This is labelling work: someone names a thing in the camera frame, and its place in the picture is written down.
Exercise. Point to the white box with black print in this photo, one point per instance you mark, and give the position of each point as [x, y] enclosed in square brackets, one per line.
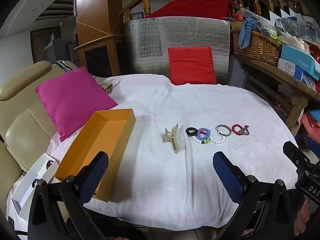
[37, 170]

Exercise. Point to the silver bangle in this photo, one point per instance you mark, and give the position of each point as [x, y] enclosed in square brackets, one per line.
[222, 125]

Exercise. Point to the stack of folded cloths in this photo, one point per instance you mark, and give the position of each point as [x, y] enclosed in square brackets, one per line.
[311, 127]

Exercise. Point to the wooden cabinet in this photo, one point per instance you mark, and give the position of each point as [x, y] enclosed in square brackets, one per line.
[100, 42]

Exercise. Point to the white patterned box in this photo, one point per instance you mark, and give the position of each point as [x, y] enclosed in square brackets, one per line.
[287, 67]

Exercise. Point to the black white striped cloth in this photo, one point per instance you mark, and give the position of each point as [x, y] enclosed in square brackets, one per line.
[62, 65]

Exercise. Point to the white tablecloth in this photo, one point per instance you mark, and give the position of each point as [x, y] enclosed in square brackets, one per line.
[175, 180]

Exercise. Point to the red cushion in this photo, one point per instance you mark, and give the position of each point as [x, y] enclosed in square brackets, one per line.
[191, 65]

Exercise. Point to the blue cloth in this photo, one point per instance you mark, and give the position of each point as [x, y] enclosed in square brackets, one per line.
[245, 35]

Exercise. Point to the beige leather sofa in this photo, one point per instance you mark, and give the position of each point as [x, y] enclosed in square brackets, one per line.
[20, 135]

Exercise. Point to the grey metal hair clip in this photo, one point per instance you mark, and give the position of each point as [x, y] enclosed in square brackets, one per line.
[245, 130]

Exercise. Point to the neon yellow plastic item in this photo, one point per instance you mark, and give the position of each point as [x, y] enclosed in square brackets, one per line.
[274, 33]

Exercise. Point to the orange cardboard box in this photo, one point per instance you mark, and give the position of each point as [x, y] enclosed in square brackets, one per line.
[107, 130]

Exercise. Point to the beige crumpled cloth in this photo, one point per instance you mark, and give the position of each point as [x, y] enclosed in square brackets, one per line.
[107, 86]

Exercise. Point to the magenta pillow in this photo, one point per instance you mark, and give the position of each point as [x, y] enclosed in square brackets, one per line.
[72, 100]

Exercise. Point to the wicker basket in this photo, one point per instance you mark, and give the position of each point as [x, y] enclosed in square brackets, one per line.
[260, 47]

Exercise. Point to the person's right hand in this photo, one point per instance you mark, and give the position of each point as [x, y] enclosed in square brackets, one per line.
[301, 220]

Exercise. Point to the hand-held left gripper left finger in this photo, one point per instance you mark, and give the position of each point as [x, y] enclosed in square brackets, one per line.
[97, 170]

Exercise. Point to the beige hair claw clip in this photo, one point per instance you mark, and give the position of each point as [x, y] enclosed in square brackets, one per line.
[175, 142]

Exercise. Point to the teal cardboard box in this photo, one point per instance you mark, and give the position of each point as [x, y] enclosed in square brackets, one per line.
[297, 60]

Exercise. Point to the cream knitted cloth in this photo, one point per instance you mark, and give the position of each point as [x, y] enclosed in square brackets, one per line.
[295, 41]

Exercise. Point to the dark printed shopping bag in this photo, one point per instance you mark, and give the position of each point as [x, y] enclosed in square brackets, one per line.
[310, 27]

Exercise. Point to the wooden bench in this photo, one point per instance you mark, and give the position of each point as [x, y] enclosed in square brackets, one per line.
[275, 77]

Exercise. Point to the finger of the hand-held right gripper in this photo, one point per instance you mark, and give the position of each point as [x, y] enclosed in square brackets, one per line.
[293, 152]

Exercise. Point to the large red cloth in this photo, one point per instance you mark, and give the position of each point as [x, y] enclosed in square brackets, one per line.
[195, 5]

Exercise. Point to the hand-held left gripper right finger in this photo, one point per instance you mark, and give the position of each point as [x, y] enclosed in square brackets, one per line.
[225, 170]

